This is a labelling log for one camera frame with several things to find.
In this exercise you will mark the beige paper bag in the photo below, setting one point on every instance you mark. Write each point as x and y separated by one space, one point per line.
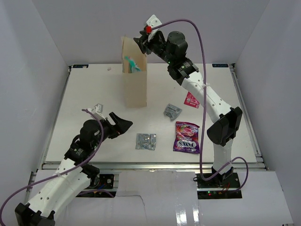
135 84

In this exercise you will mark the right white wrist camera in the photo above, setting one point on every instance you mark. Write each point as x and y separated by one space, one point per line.
153 21

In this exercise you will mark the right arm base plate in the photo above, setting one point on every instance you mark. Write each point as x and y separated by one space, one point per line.
214 189

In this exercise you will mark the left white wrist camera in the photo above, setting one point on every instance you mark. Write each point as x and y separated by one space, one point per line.
96 111

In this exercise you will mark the purple Fox's candy bag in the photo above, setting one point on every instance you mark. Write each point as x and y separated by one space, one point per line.
186 138

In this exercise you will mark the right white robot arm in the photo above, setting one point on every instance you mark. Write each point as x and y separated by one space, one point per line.
226 119

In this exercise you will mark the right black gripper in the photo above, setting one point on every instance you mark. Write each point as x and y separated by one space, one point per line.
143 42

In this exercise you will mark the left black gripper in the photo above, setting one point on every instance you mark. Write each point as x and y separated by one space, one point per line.
122 125

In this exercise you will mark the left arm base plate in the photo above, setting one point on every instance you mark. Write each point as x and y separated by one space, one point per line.
102 181

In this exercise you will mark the teal snack packet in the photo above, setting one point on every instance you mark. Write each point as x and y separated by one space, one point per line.
133 67

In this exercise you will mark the grey candy sachet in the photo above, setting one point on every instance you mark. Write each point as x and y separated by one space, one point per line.
172 112

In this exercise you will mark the silver foil sachet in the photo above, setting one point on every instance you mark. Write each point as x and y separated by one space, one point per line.
145 141

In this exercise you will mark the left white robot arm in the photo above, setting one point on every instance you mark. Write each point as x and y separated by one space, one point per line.
74 174

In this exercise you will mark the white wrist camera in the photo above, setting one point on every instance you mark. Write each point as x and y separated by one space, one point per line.
153 21
96 111

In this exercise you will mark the pink red snack packet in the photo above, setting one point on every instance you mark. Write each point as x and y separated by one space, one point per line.
191 101

